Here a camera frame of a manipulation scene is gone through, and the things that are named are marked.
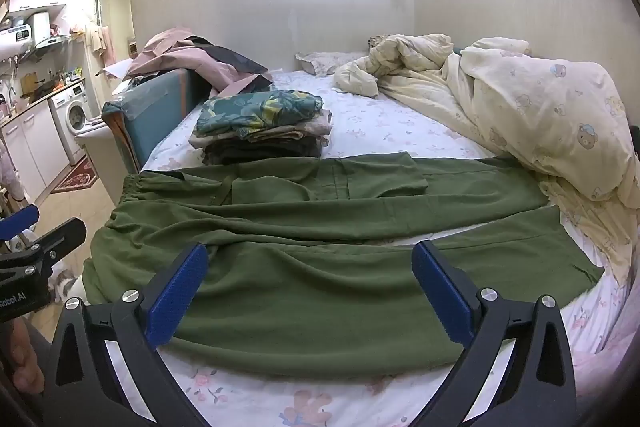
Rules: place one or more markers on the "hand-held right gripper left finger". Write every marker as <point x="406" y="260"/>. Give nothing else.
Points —
<point x="180" y="292"/>

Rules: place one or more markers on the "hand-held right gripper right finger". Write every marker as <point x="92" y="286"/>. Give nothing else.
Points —
<point x="442" y="292"/>

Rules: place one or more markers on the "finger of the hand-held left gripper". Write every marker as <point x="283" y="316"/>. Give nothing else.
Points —
<point x="62" y="234"/>
<point x="20" y="219"/>

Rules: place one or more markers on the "green pants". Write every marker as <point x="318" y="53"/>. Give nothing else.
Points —
<point x="300" y="297"/>

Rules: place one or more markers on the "person's left hand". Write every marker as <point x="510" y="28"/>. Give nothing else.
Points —
<point x="25" y="357"/>

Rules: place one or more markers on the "red patterned rug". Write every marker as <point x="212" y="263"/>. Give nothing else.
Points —
<point x="75" y="177"/>

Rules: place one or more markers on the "white kitchen cabinet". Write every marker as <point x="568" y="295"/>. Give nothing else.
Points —
<point x="35" y="147"/>

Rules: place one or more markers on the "white storage box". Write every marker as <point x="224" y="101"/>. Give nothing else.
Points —
<point x="102" y="152"/>

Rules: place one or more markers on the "white washing machine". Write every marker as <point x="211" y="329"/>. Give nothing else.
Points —
<point x="72" y="117"/>

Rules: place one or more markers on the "blue sofa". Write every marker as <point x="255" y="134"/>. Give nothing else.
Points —
<point x="155" y="107"/>

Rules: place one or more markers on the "white paper sheet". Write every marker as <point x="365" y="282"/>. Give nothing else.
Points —
<point x="119" y="69"/>

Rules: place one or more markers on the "white water heater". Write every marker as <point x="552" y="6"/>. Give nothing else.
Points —
<point x="15" y="42"/>

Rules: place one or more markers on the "bed with floral sheet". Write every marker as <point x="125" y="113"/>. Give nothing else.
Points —
<point x="380" y="117"/>

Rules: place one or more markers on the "range hood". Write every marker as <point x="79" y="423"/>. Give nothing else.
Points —
<point x="42" y="29"/>

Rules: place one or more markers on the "hanging towels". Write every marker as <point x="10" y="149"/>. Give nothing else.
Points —
<point x="97" y="39"/>

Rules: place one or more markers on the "teal floral folded garment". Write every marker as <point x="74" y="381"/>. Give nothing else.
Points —
<point x="255" y="109"/>

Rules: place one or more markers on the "pink clothes pile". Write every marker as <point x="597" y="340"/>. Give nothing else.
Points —
<point x="165" y="54"/>

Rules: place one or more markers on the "cream bear print quilt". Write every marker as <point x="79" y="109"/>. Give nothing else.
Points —
<point x="540" y="107"/>

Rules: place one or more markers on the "dark grey garment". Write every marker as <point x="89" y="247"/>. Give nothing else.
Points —
<point x="227" y="56"/>

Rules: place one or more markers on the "floral pillow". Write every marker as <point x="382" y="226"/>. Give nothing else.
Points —
<point x="327" y="62"/>

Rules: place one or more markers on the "brown patterned cloth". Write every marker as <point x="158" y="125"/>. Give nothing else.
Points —
<point x="380" y="42"/>

